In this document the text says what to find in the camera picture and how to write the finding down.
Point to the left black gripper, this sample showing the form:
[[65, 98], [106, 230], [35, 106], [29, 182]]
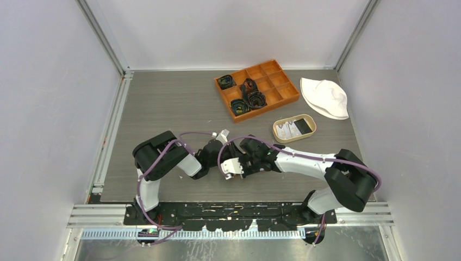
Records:
[[231, 147]]

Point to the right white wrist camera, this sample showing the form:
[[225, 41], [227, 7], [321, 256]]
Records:
[[231, 167]]

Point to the aluminium frame rail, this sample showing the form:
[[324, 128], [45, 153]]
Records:
[[192, 215]]

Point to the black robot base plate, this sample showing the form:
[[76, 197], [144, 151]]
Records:
[[329, 218]]

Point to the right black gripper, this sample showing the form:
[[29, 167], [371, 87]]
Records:
[[245, 173]]

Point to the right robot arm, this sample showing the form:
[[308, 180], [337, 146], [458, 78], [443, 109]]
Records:
[[350, 182]]

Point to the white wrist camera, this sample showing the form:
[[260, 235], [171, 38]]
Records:
[[221, 136], [231, 167]]

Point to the orange wooden divider tray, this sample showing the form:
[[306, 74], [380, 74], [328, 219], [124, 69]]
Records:
[[271, 80]]

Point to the rolled dark belt top-left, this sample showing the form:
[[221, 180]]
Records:
[[226, 82]]

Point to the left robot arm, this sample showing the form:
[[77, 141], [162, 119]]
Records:
[[157, 156]]

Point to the beige oval card tray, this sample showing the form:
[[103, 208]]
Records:
[[292, 119]]

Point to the white card in tray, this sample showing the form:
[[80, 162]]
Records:
[[286, 130]]

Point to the white bucket hat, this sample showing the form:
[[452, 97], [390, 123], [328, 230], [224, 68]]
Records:
[[325, 97]]

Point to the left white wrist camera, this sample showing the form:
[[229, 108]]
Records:
[[221, 136]]

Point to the rolled dark belt bottom-left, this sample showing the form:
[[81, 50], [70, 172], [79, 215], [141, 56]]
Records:
[[239, 107]]

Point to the rolled dark belt centre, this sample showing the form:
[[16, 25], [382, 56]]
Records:
[[251, 94]]

